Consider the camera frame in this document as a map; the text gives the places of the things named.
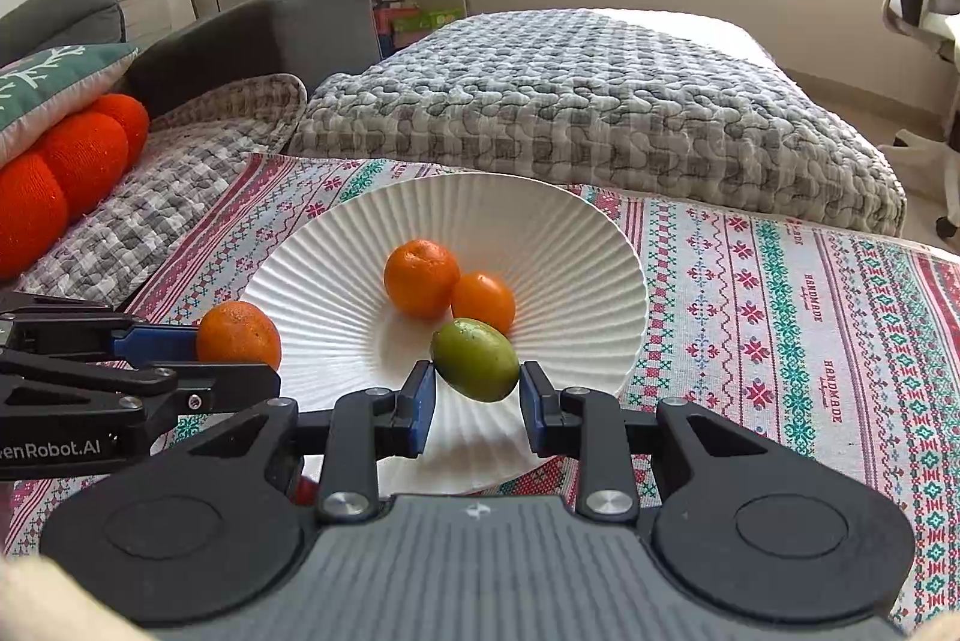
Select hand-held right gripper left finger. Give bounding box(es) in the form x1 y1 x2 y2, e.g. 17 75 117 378
176 361 438 523

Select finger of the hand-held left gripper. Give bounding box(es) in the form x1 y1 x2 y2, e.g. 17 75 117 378
0 292 203 363
0 348 283 418

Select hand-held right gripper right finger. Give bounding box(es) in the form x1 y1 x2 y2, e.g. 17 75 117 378
520 360 785 523

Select large orange tangerine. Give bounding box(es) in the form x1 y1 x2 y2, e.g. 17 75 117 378
196 301 283 373
384 239 461 321

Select green lime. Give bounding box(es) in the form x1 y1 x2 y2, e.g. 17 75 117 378
430 317 521 403

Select white ribbed plate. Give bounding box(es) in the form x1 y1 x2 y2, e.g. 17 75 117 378
238 172 650 496

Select small orange tangerine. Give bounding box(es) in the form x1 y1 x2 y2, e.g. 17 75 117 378
451 272 517 337

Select grey checked blanket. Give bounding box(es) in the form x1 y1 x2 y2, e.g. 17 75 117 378
15 73 308 313

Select beige fuzzy cloth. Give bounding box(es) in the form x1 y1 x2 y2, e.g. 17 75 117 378
0 555 147 641

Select orange knitted cushion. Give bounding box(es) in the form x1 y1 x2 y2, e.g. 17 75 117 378
0 93 151 282

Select red green patterned blanket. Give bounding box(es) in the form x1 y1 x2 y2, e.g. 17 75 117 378
0 152 960 636

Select green snowflake pillow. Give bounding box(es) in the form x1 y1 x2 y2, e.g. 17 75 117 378
0 43 140 169

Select grey quilted blanket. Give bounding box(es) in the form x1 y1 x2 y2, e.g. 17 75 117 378
287 8 907 237

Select grey sofa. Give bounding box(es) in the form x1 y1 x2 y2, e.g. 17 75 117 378
0 0 380 121

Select white mattress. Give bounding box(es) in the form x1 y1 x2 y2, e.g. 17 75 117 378
592 7 785 76

